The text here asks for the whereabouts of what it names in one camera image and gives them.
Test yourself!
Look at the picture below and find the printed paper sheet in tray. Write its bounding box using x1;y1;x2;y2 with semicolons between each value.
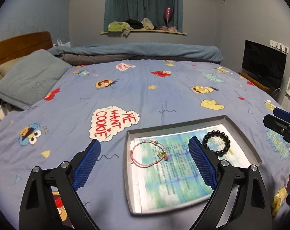
128;124;251;214

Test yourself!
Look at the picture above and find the black bead bracelet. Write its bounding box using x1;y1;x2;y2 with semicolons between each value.
202;130;231;157

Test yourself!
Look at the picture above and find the brown wooden headboard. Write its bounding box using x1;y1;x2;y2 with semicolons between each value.
0;31;53;65

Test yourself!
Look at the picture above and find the blue cartoon print bedsheet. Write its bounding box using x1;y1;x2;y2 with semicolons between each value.
0;60;290;229

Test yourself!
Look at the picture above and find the grey-blue pillow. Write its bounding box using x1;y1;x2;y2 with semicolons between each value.
0;49;71;110

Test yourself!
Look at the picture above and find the white wall hook rack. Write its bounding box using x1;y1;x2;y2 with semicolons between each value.
270;40;289;54

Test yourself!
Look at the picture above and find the green cloth on sill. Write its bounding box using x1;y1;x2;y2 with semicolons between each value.
107;21;133;36

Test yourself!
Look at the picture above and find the pink balloon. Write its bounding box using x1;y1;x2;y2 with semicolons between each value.
163;7;173;27

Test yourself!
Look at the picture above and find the pink string charm bracelet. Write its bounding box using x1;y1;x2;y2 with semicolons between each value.
129;140;170;167

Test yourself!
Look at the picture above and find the blue folded blanket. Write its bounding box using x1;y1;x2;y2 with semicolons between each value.
48;43;223;66

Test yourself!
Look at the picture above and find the grey shallow cardboard tray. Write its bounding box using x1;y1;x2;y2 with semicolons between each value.
124;115;261;214

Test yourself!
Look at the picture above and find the teal window curtain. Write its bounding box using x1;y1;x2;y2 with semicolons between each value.
103;0;184;32

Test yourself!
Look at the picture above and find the black flat monitor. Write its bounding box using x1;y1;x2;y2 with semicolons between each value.
242;40;287;88

